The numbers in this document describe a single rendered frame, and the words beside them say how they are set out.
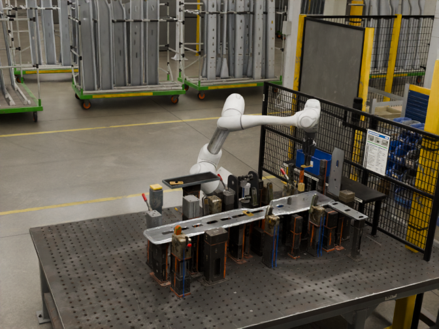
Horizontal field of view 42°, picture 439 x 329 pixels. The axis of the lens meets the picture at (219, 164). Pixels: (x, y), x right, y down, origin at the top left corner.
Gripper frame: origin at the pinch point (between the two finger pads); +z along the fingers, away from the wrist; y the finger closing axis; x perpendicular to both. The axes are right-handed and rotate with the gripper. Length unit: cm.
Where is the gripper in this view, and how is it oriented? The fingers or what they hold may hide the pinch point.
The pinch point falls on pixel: (307, 160)
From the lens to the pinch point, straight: 387.7
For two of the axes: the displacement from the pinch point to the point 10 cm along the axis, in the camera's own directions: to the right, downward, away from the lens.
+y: 5.4, 3.0, -7.9
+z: -0.4, 9.4, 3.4
